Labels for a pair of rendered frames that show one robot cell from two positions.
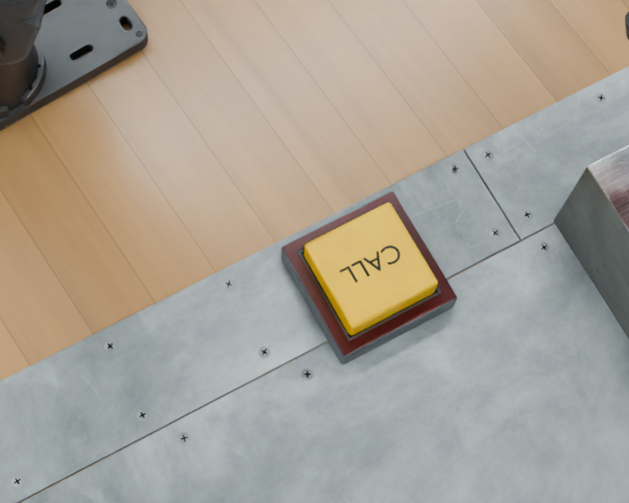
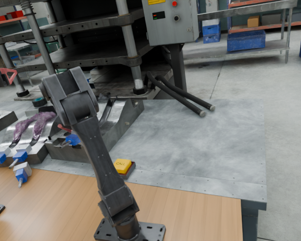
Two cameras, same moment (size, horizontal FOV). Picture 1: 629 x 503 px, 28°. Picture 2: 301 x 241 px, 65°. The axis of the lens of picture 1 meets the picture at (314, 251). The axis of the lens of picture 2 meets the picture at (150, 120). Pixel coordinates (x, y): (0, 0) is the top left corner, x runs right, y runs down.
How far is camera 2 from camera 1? 0.84 m
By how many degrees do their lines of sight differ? 72
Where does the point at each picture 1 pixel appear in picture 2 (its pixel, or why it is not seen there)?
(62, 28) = (111, 229)
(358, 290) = (125, 162)
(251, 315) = (138, 176)
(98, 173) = not seen: hidden behind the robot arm
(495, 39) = (72, 186)
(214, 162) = not seen: hidden behind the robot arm
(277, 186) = not seen: hidden behind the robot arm
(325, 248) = (122, 168)
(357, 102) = (95, 190)
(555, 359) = (117, 154)
